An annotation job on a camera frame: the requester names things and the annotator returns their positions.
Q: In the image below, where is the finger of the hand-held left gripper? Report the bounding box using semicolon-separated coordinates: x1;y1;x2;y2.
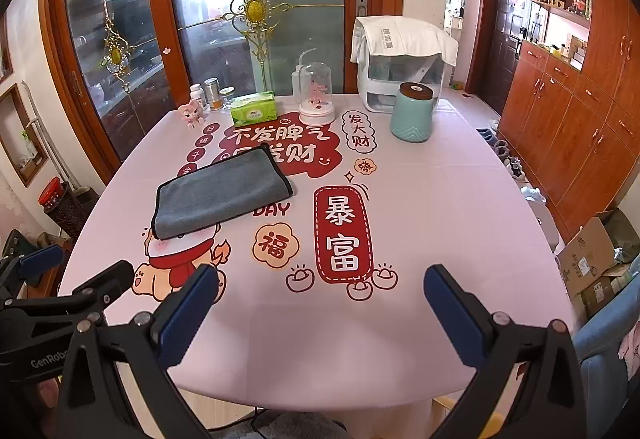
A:
0;231;65;301
0;260;135;326

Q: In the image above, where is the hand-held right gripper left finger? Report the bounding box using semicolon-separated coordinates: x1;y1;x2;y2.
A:
57;263;221;439

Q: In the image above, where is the teal canister with brown lid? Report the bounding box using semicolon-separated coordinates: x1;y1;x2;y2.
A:
389;81;435;142

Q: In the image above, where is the dark woven basket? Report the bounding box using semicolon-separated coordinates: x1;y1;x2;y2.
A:
38;176;99;242

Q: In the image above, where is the white appliance with cloth cover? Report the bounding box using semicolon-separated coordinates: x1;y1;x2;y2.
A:
355;16;447;112

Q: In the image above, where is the white squeeze bottle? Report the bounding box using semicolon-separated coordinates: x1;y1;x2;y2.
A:
291;47;321;108

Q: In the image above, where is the glass dome with pink flower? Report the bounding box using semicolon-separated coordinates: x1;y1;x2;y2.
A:
298;62;335;125

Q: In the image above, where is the green tissue pack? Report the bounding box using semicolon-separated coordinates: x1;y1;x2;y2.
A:
229;91;278;128

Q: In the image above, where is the white plastic stool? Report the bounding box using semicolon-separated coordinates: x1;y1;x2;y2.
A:
519;185;562;252

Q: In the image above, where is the dark entry door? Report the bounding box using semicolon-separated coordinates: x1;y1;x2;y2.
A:
482;0;532;116

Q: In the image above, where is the row of shoes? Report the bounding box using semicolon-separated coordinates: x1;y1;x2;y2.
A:
474;126;524;180

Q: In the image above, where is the wooden wall cabinet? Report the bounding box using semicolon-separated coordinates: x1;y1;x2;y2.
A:
497;0;640;242

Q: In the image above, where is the amber jar with silver lid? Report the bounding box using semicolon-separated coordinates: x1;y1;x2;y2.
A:
203;77;224;112

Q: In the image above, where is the white cloth cover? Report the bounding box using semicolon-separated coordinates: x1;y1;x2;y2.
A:
349;16;460;68

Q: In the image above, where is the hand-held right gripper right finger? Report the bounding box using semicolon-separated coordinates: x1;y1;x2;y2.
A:
423;263;584;439

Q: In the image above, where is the grey towel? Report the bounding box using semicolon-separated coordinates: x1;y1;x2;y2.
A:
152;143;297;242

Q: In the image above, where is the cardboard box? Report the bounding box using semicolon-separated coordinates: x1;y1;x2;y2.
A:
556;208;640;317

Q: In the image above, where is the wooden framed glass sliding door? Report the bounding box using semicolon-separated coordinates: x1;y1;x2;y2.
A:
145;0;392;100
44;0;187;182

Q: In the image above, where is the blue chair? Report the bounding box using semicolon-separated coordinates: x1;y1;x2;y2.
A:
571;253;640;422

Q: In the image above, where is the pink toy figure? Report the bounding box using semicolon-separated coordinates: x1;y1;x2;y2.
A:
178;99;207;130

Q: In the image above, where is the wooden wall frame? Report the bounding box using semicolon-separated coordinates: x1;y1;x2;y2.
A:
0;83;49;188

